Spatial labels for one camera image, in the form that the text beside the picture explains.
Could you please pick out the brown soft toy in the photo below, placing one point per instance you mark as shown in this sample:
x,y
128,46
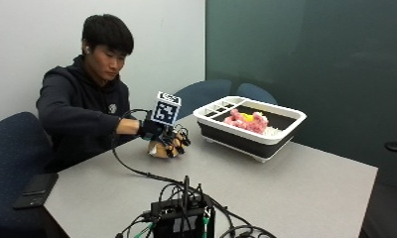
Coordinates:
x,y
162,148

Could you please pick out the white marker cube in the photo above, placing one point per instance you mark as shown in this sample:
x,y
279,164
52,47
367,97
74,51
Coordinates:
x,y
166,109

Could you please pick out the blue chair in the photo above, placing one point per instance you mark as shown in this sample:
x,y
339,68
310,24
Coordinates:
x,y
14,172
202,94
255,93

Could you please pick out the white and black dish rack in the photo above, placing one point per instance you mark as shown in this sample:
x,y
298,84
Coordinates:
x,y
250,127

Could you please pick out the yellow toy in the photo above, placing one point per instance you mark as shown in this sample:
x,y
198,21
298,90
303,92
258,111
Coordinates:
x,y
247,116

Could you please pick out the black electronics box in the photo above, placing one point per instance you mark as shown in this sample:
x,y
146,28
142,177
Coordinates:
x,y
182,219

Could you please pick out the the person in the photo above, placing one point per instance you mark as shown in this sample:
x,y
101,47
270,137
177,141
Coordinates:
x,y
78,99

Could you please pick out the black smartphone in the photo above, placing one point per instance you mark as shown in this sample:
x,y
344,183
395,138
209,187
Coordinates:
x,y
34,190

